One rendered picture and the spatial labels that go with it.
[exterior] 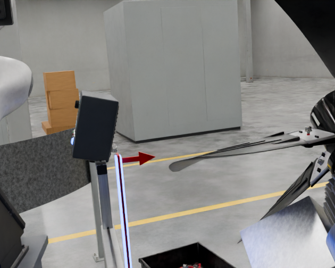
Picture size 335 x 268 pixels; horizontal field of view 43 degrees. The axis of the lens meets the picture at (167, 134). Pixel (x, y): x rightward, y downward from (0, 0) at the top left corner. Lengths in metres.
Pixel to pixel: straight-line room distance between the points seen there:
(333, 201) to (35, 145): 2.04
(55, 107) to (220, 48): 3.47
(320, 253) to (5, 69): 0.83
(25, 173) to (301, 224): 1.96
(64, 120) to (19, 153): 6.38
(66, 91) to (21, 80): 7.69
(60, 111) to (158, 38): 2.82
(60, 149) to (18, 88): 1.59
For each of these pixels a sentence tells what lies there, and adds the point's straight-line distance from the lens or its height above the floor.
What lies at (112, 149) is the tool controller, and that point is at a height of 1.08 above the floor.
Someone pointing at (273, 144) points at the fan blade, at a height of 1.19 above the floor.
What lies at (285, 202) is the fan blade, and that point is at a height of 1.03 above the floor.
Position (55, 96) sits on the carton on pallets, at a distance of 8.80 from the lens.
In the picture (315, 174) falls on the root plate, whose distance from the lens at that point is 0.92.
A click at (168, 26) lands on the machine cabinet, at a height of 1.84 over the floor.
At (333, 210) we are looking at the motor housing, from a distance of 0.77.
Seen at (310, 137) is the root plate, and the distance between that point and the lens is 0.80.
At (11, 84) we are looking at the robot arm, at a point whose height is 1.31.
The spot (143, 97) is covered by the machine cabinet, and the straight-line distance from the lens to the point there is 6.96.
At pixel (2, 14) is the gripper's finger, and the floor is 1.42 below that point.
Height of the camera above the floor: 1.34
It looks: 10 degrees down
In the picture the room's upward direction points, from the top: 4 degrees counter-clockwise
